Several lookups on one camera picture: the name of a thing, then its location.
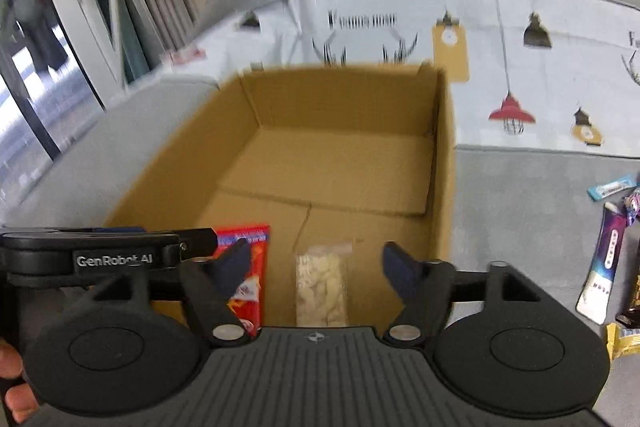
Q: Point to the white window frame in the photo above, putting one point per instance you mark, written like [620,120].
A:
[75,7]

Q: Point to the red and blue snack packet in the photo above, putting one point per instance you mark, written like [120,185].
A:
[257,287]

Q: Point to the cardboard box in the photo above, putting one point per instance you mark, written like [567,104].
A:
[325,157]

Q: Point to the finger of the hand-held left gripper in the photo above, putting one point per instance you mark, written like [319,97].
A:
[197,243]

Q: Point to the yellow snack packet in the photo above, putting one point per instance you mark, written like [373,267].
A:
[625,349]

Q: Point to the person's left hand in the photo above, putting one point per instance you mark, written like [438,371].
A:
[10,367]

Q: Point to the dark brown snack packet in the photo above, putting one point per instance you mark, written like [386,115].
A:
[634,297]

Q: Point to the clear packet of white snacks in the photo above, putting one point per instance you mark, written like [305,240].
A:
[320,287]

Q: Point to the white printed cloth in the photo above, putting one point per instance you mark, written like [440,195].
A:
[550,72]

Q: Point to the long purple and white packet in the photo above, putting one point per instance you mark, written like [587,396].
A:
[605,267]

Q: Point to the grey sofa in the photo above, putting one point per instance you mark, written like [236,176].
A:
[500,207]

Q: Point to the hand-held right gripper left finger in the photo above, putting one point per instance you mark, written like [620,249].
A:
[239,264]

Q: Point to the purple snack packet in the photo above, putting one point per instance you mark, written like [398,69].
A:
[634,204]

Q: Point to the light blue snack packet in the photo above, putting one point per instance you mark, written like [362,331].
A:
[610,188]

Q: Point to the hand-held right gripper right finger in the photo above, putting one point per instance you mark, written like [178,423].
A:
[400,272]

